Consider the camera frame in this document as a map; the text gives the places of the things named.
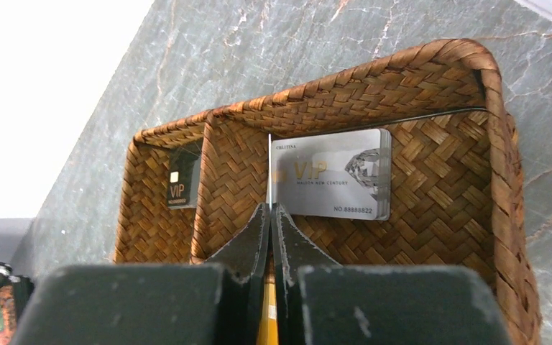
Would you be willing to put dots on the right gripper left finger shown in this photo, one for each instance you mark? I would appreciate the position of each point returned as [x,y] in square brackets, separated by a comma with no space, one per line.
[216,302]

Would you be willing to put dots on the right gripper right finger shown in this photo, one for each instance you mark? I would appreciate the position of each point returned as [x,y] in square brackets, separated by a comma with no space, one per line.
[320,301]

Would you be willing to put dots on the white credit card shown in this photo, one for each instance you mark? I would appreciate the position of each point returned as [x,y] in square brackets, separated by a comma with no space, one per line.
[269,167]

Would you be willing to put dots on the gold card in basket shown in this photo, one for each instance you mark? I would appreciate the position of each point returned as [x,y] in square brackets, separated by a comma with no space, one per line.
[268,327]

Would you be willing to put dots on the white card in basket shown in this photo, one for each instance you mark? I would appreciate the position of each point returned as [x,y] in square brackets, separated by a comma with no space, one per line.
[343,175]

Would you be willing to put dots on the dark card in basket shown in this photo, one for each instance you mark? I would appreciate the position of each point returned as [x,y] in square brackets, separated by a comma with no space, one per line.
[183,177]

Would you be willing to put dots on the brown wicker divided basket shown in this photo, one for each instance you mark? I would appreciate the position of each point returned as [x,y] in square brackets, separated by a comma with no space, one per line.
[411,159]

